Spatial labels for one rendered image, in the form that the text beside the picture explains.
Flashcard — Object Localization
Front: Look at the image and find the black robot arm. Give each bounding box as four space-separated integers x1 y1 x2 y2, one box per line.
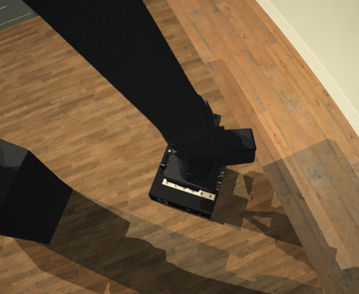
22 0 256 174

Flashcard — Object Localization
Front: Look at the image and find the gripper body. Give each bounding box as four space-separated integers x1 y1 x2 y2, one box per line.
164 152 221 193

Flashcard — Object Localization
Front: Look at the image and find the black lighting desk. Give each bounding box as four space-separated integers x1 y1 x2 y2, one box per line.
148 145 226 219

